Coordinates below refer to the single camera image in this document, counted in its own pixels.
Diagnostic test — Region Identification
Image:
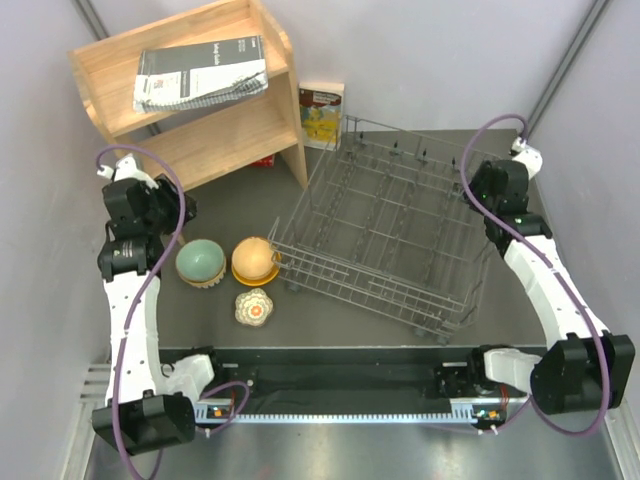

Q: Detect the pale green ceramic bowl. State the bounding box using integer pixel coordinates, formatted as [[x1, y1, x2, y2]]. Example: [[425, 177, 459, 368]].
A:
[[175, 239, 226, 283]]

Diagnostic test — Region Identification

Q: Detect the grey wire dish rack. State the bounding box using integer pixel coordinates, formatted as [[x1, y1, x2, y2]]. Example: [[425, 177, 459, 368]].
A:
[[268, 116, 491, 344]]

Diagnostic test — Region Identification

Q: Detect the beige bird-pattern bowl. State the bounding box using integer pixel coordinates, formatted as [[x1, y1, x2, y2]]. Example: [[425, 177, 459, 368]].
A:
[[231, 237, 274, 280]]

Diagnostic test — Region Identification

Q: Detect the floral patterned ceramic bowl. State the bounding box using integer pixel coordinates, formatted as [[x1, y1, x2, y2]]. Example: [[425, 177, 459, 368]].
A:
[[235, 288, 274, 327]]

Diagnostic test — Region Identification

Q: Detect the yellow plastic bowl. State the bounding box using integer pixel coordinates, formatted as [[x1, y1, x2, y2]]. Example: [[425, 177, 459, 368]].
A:
[[231, 253, 280, 287]]

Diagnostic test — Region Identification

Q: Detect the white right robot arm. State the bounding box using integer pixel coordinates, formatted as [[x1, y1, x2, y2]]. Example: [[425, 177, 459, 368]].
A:
[[465, 160, 635, 415]]

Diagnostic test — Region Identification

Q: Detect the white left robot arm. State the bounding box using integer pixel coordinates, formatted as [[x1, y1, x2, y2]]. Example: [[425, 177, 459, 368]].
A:
[[92, 174, 227, 456]]

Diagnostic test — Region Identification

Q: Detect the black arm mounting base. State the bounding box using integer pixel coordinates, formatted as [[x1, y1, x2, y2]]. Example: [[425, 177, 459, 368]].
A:
[[160, 346, 501, 417]]

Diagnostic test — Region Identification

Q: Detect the small red object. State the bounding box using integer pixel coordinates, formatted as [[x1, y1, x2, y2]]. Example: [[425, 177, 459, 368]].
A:
[[251, 154, 275, 168]]

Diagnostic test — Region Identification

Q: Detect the grey spiral-bound manual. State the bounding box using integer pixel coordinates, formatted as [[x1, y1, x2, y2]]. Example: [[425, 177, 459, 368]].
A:
[[133, 35, 268, 114]]

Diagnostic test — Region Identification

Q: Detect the wooden two-tier shelf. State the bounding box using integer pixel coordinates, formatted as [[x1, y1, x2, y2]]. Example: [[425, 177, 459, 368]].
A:
[[68, 1, 308, 189]]

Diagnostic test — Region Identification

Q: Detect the colourful paperback book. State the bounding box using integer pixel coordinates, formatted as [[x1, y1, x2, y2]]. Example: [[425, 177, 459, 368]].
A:
[[299, 82, 345, 150]]

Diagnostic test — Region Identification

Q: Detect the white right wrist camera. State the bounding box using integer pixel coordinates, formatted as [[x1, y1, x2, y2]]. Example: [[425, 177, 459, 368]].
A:
[[510, 137, 543, 180]]

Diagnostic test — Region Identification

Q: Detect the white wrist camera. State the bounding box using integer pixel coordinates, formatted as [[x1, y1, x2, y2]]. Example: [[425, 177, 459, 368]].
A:
[[97, 154, 158, 188], [510, 137, 543, 180]]

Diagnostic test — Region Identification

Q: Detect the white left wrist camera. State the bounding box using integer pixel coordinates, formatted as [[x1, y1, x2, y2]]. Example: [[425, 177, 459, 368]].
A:
[[97, 154, 158, 188]]

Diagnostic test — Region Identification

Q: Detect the aluminium rail with cable duct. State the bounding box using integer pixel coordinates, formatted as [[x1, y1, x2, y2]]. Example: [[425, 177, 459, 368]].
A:
[[79, 362, 531, 426]]

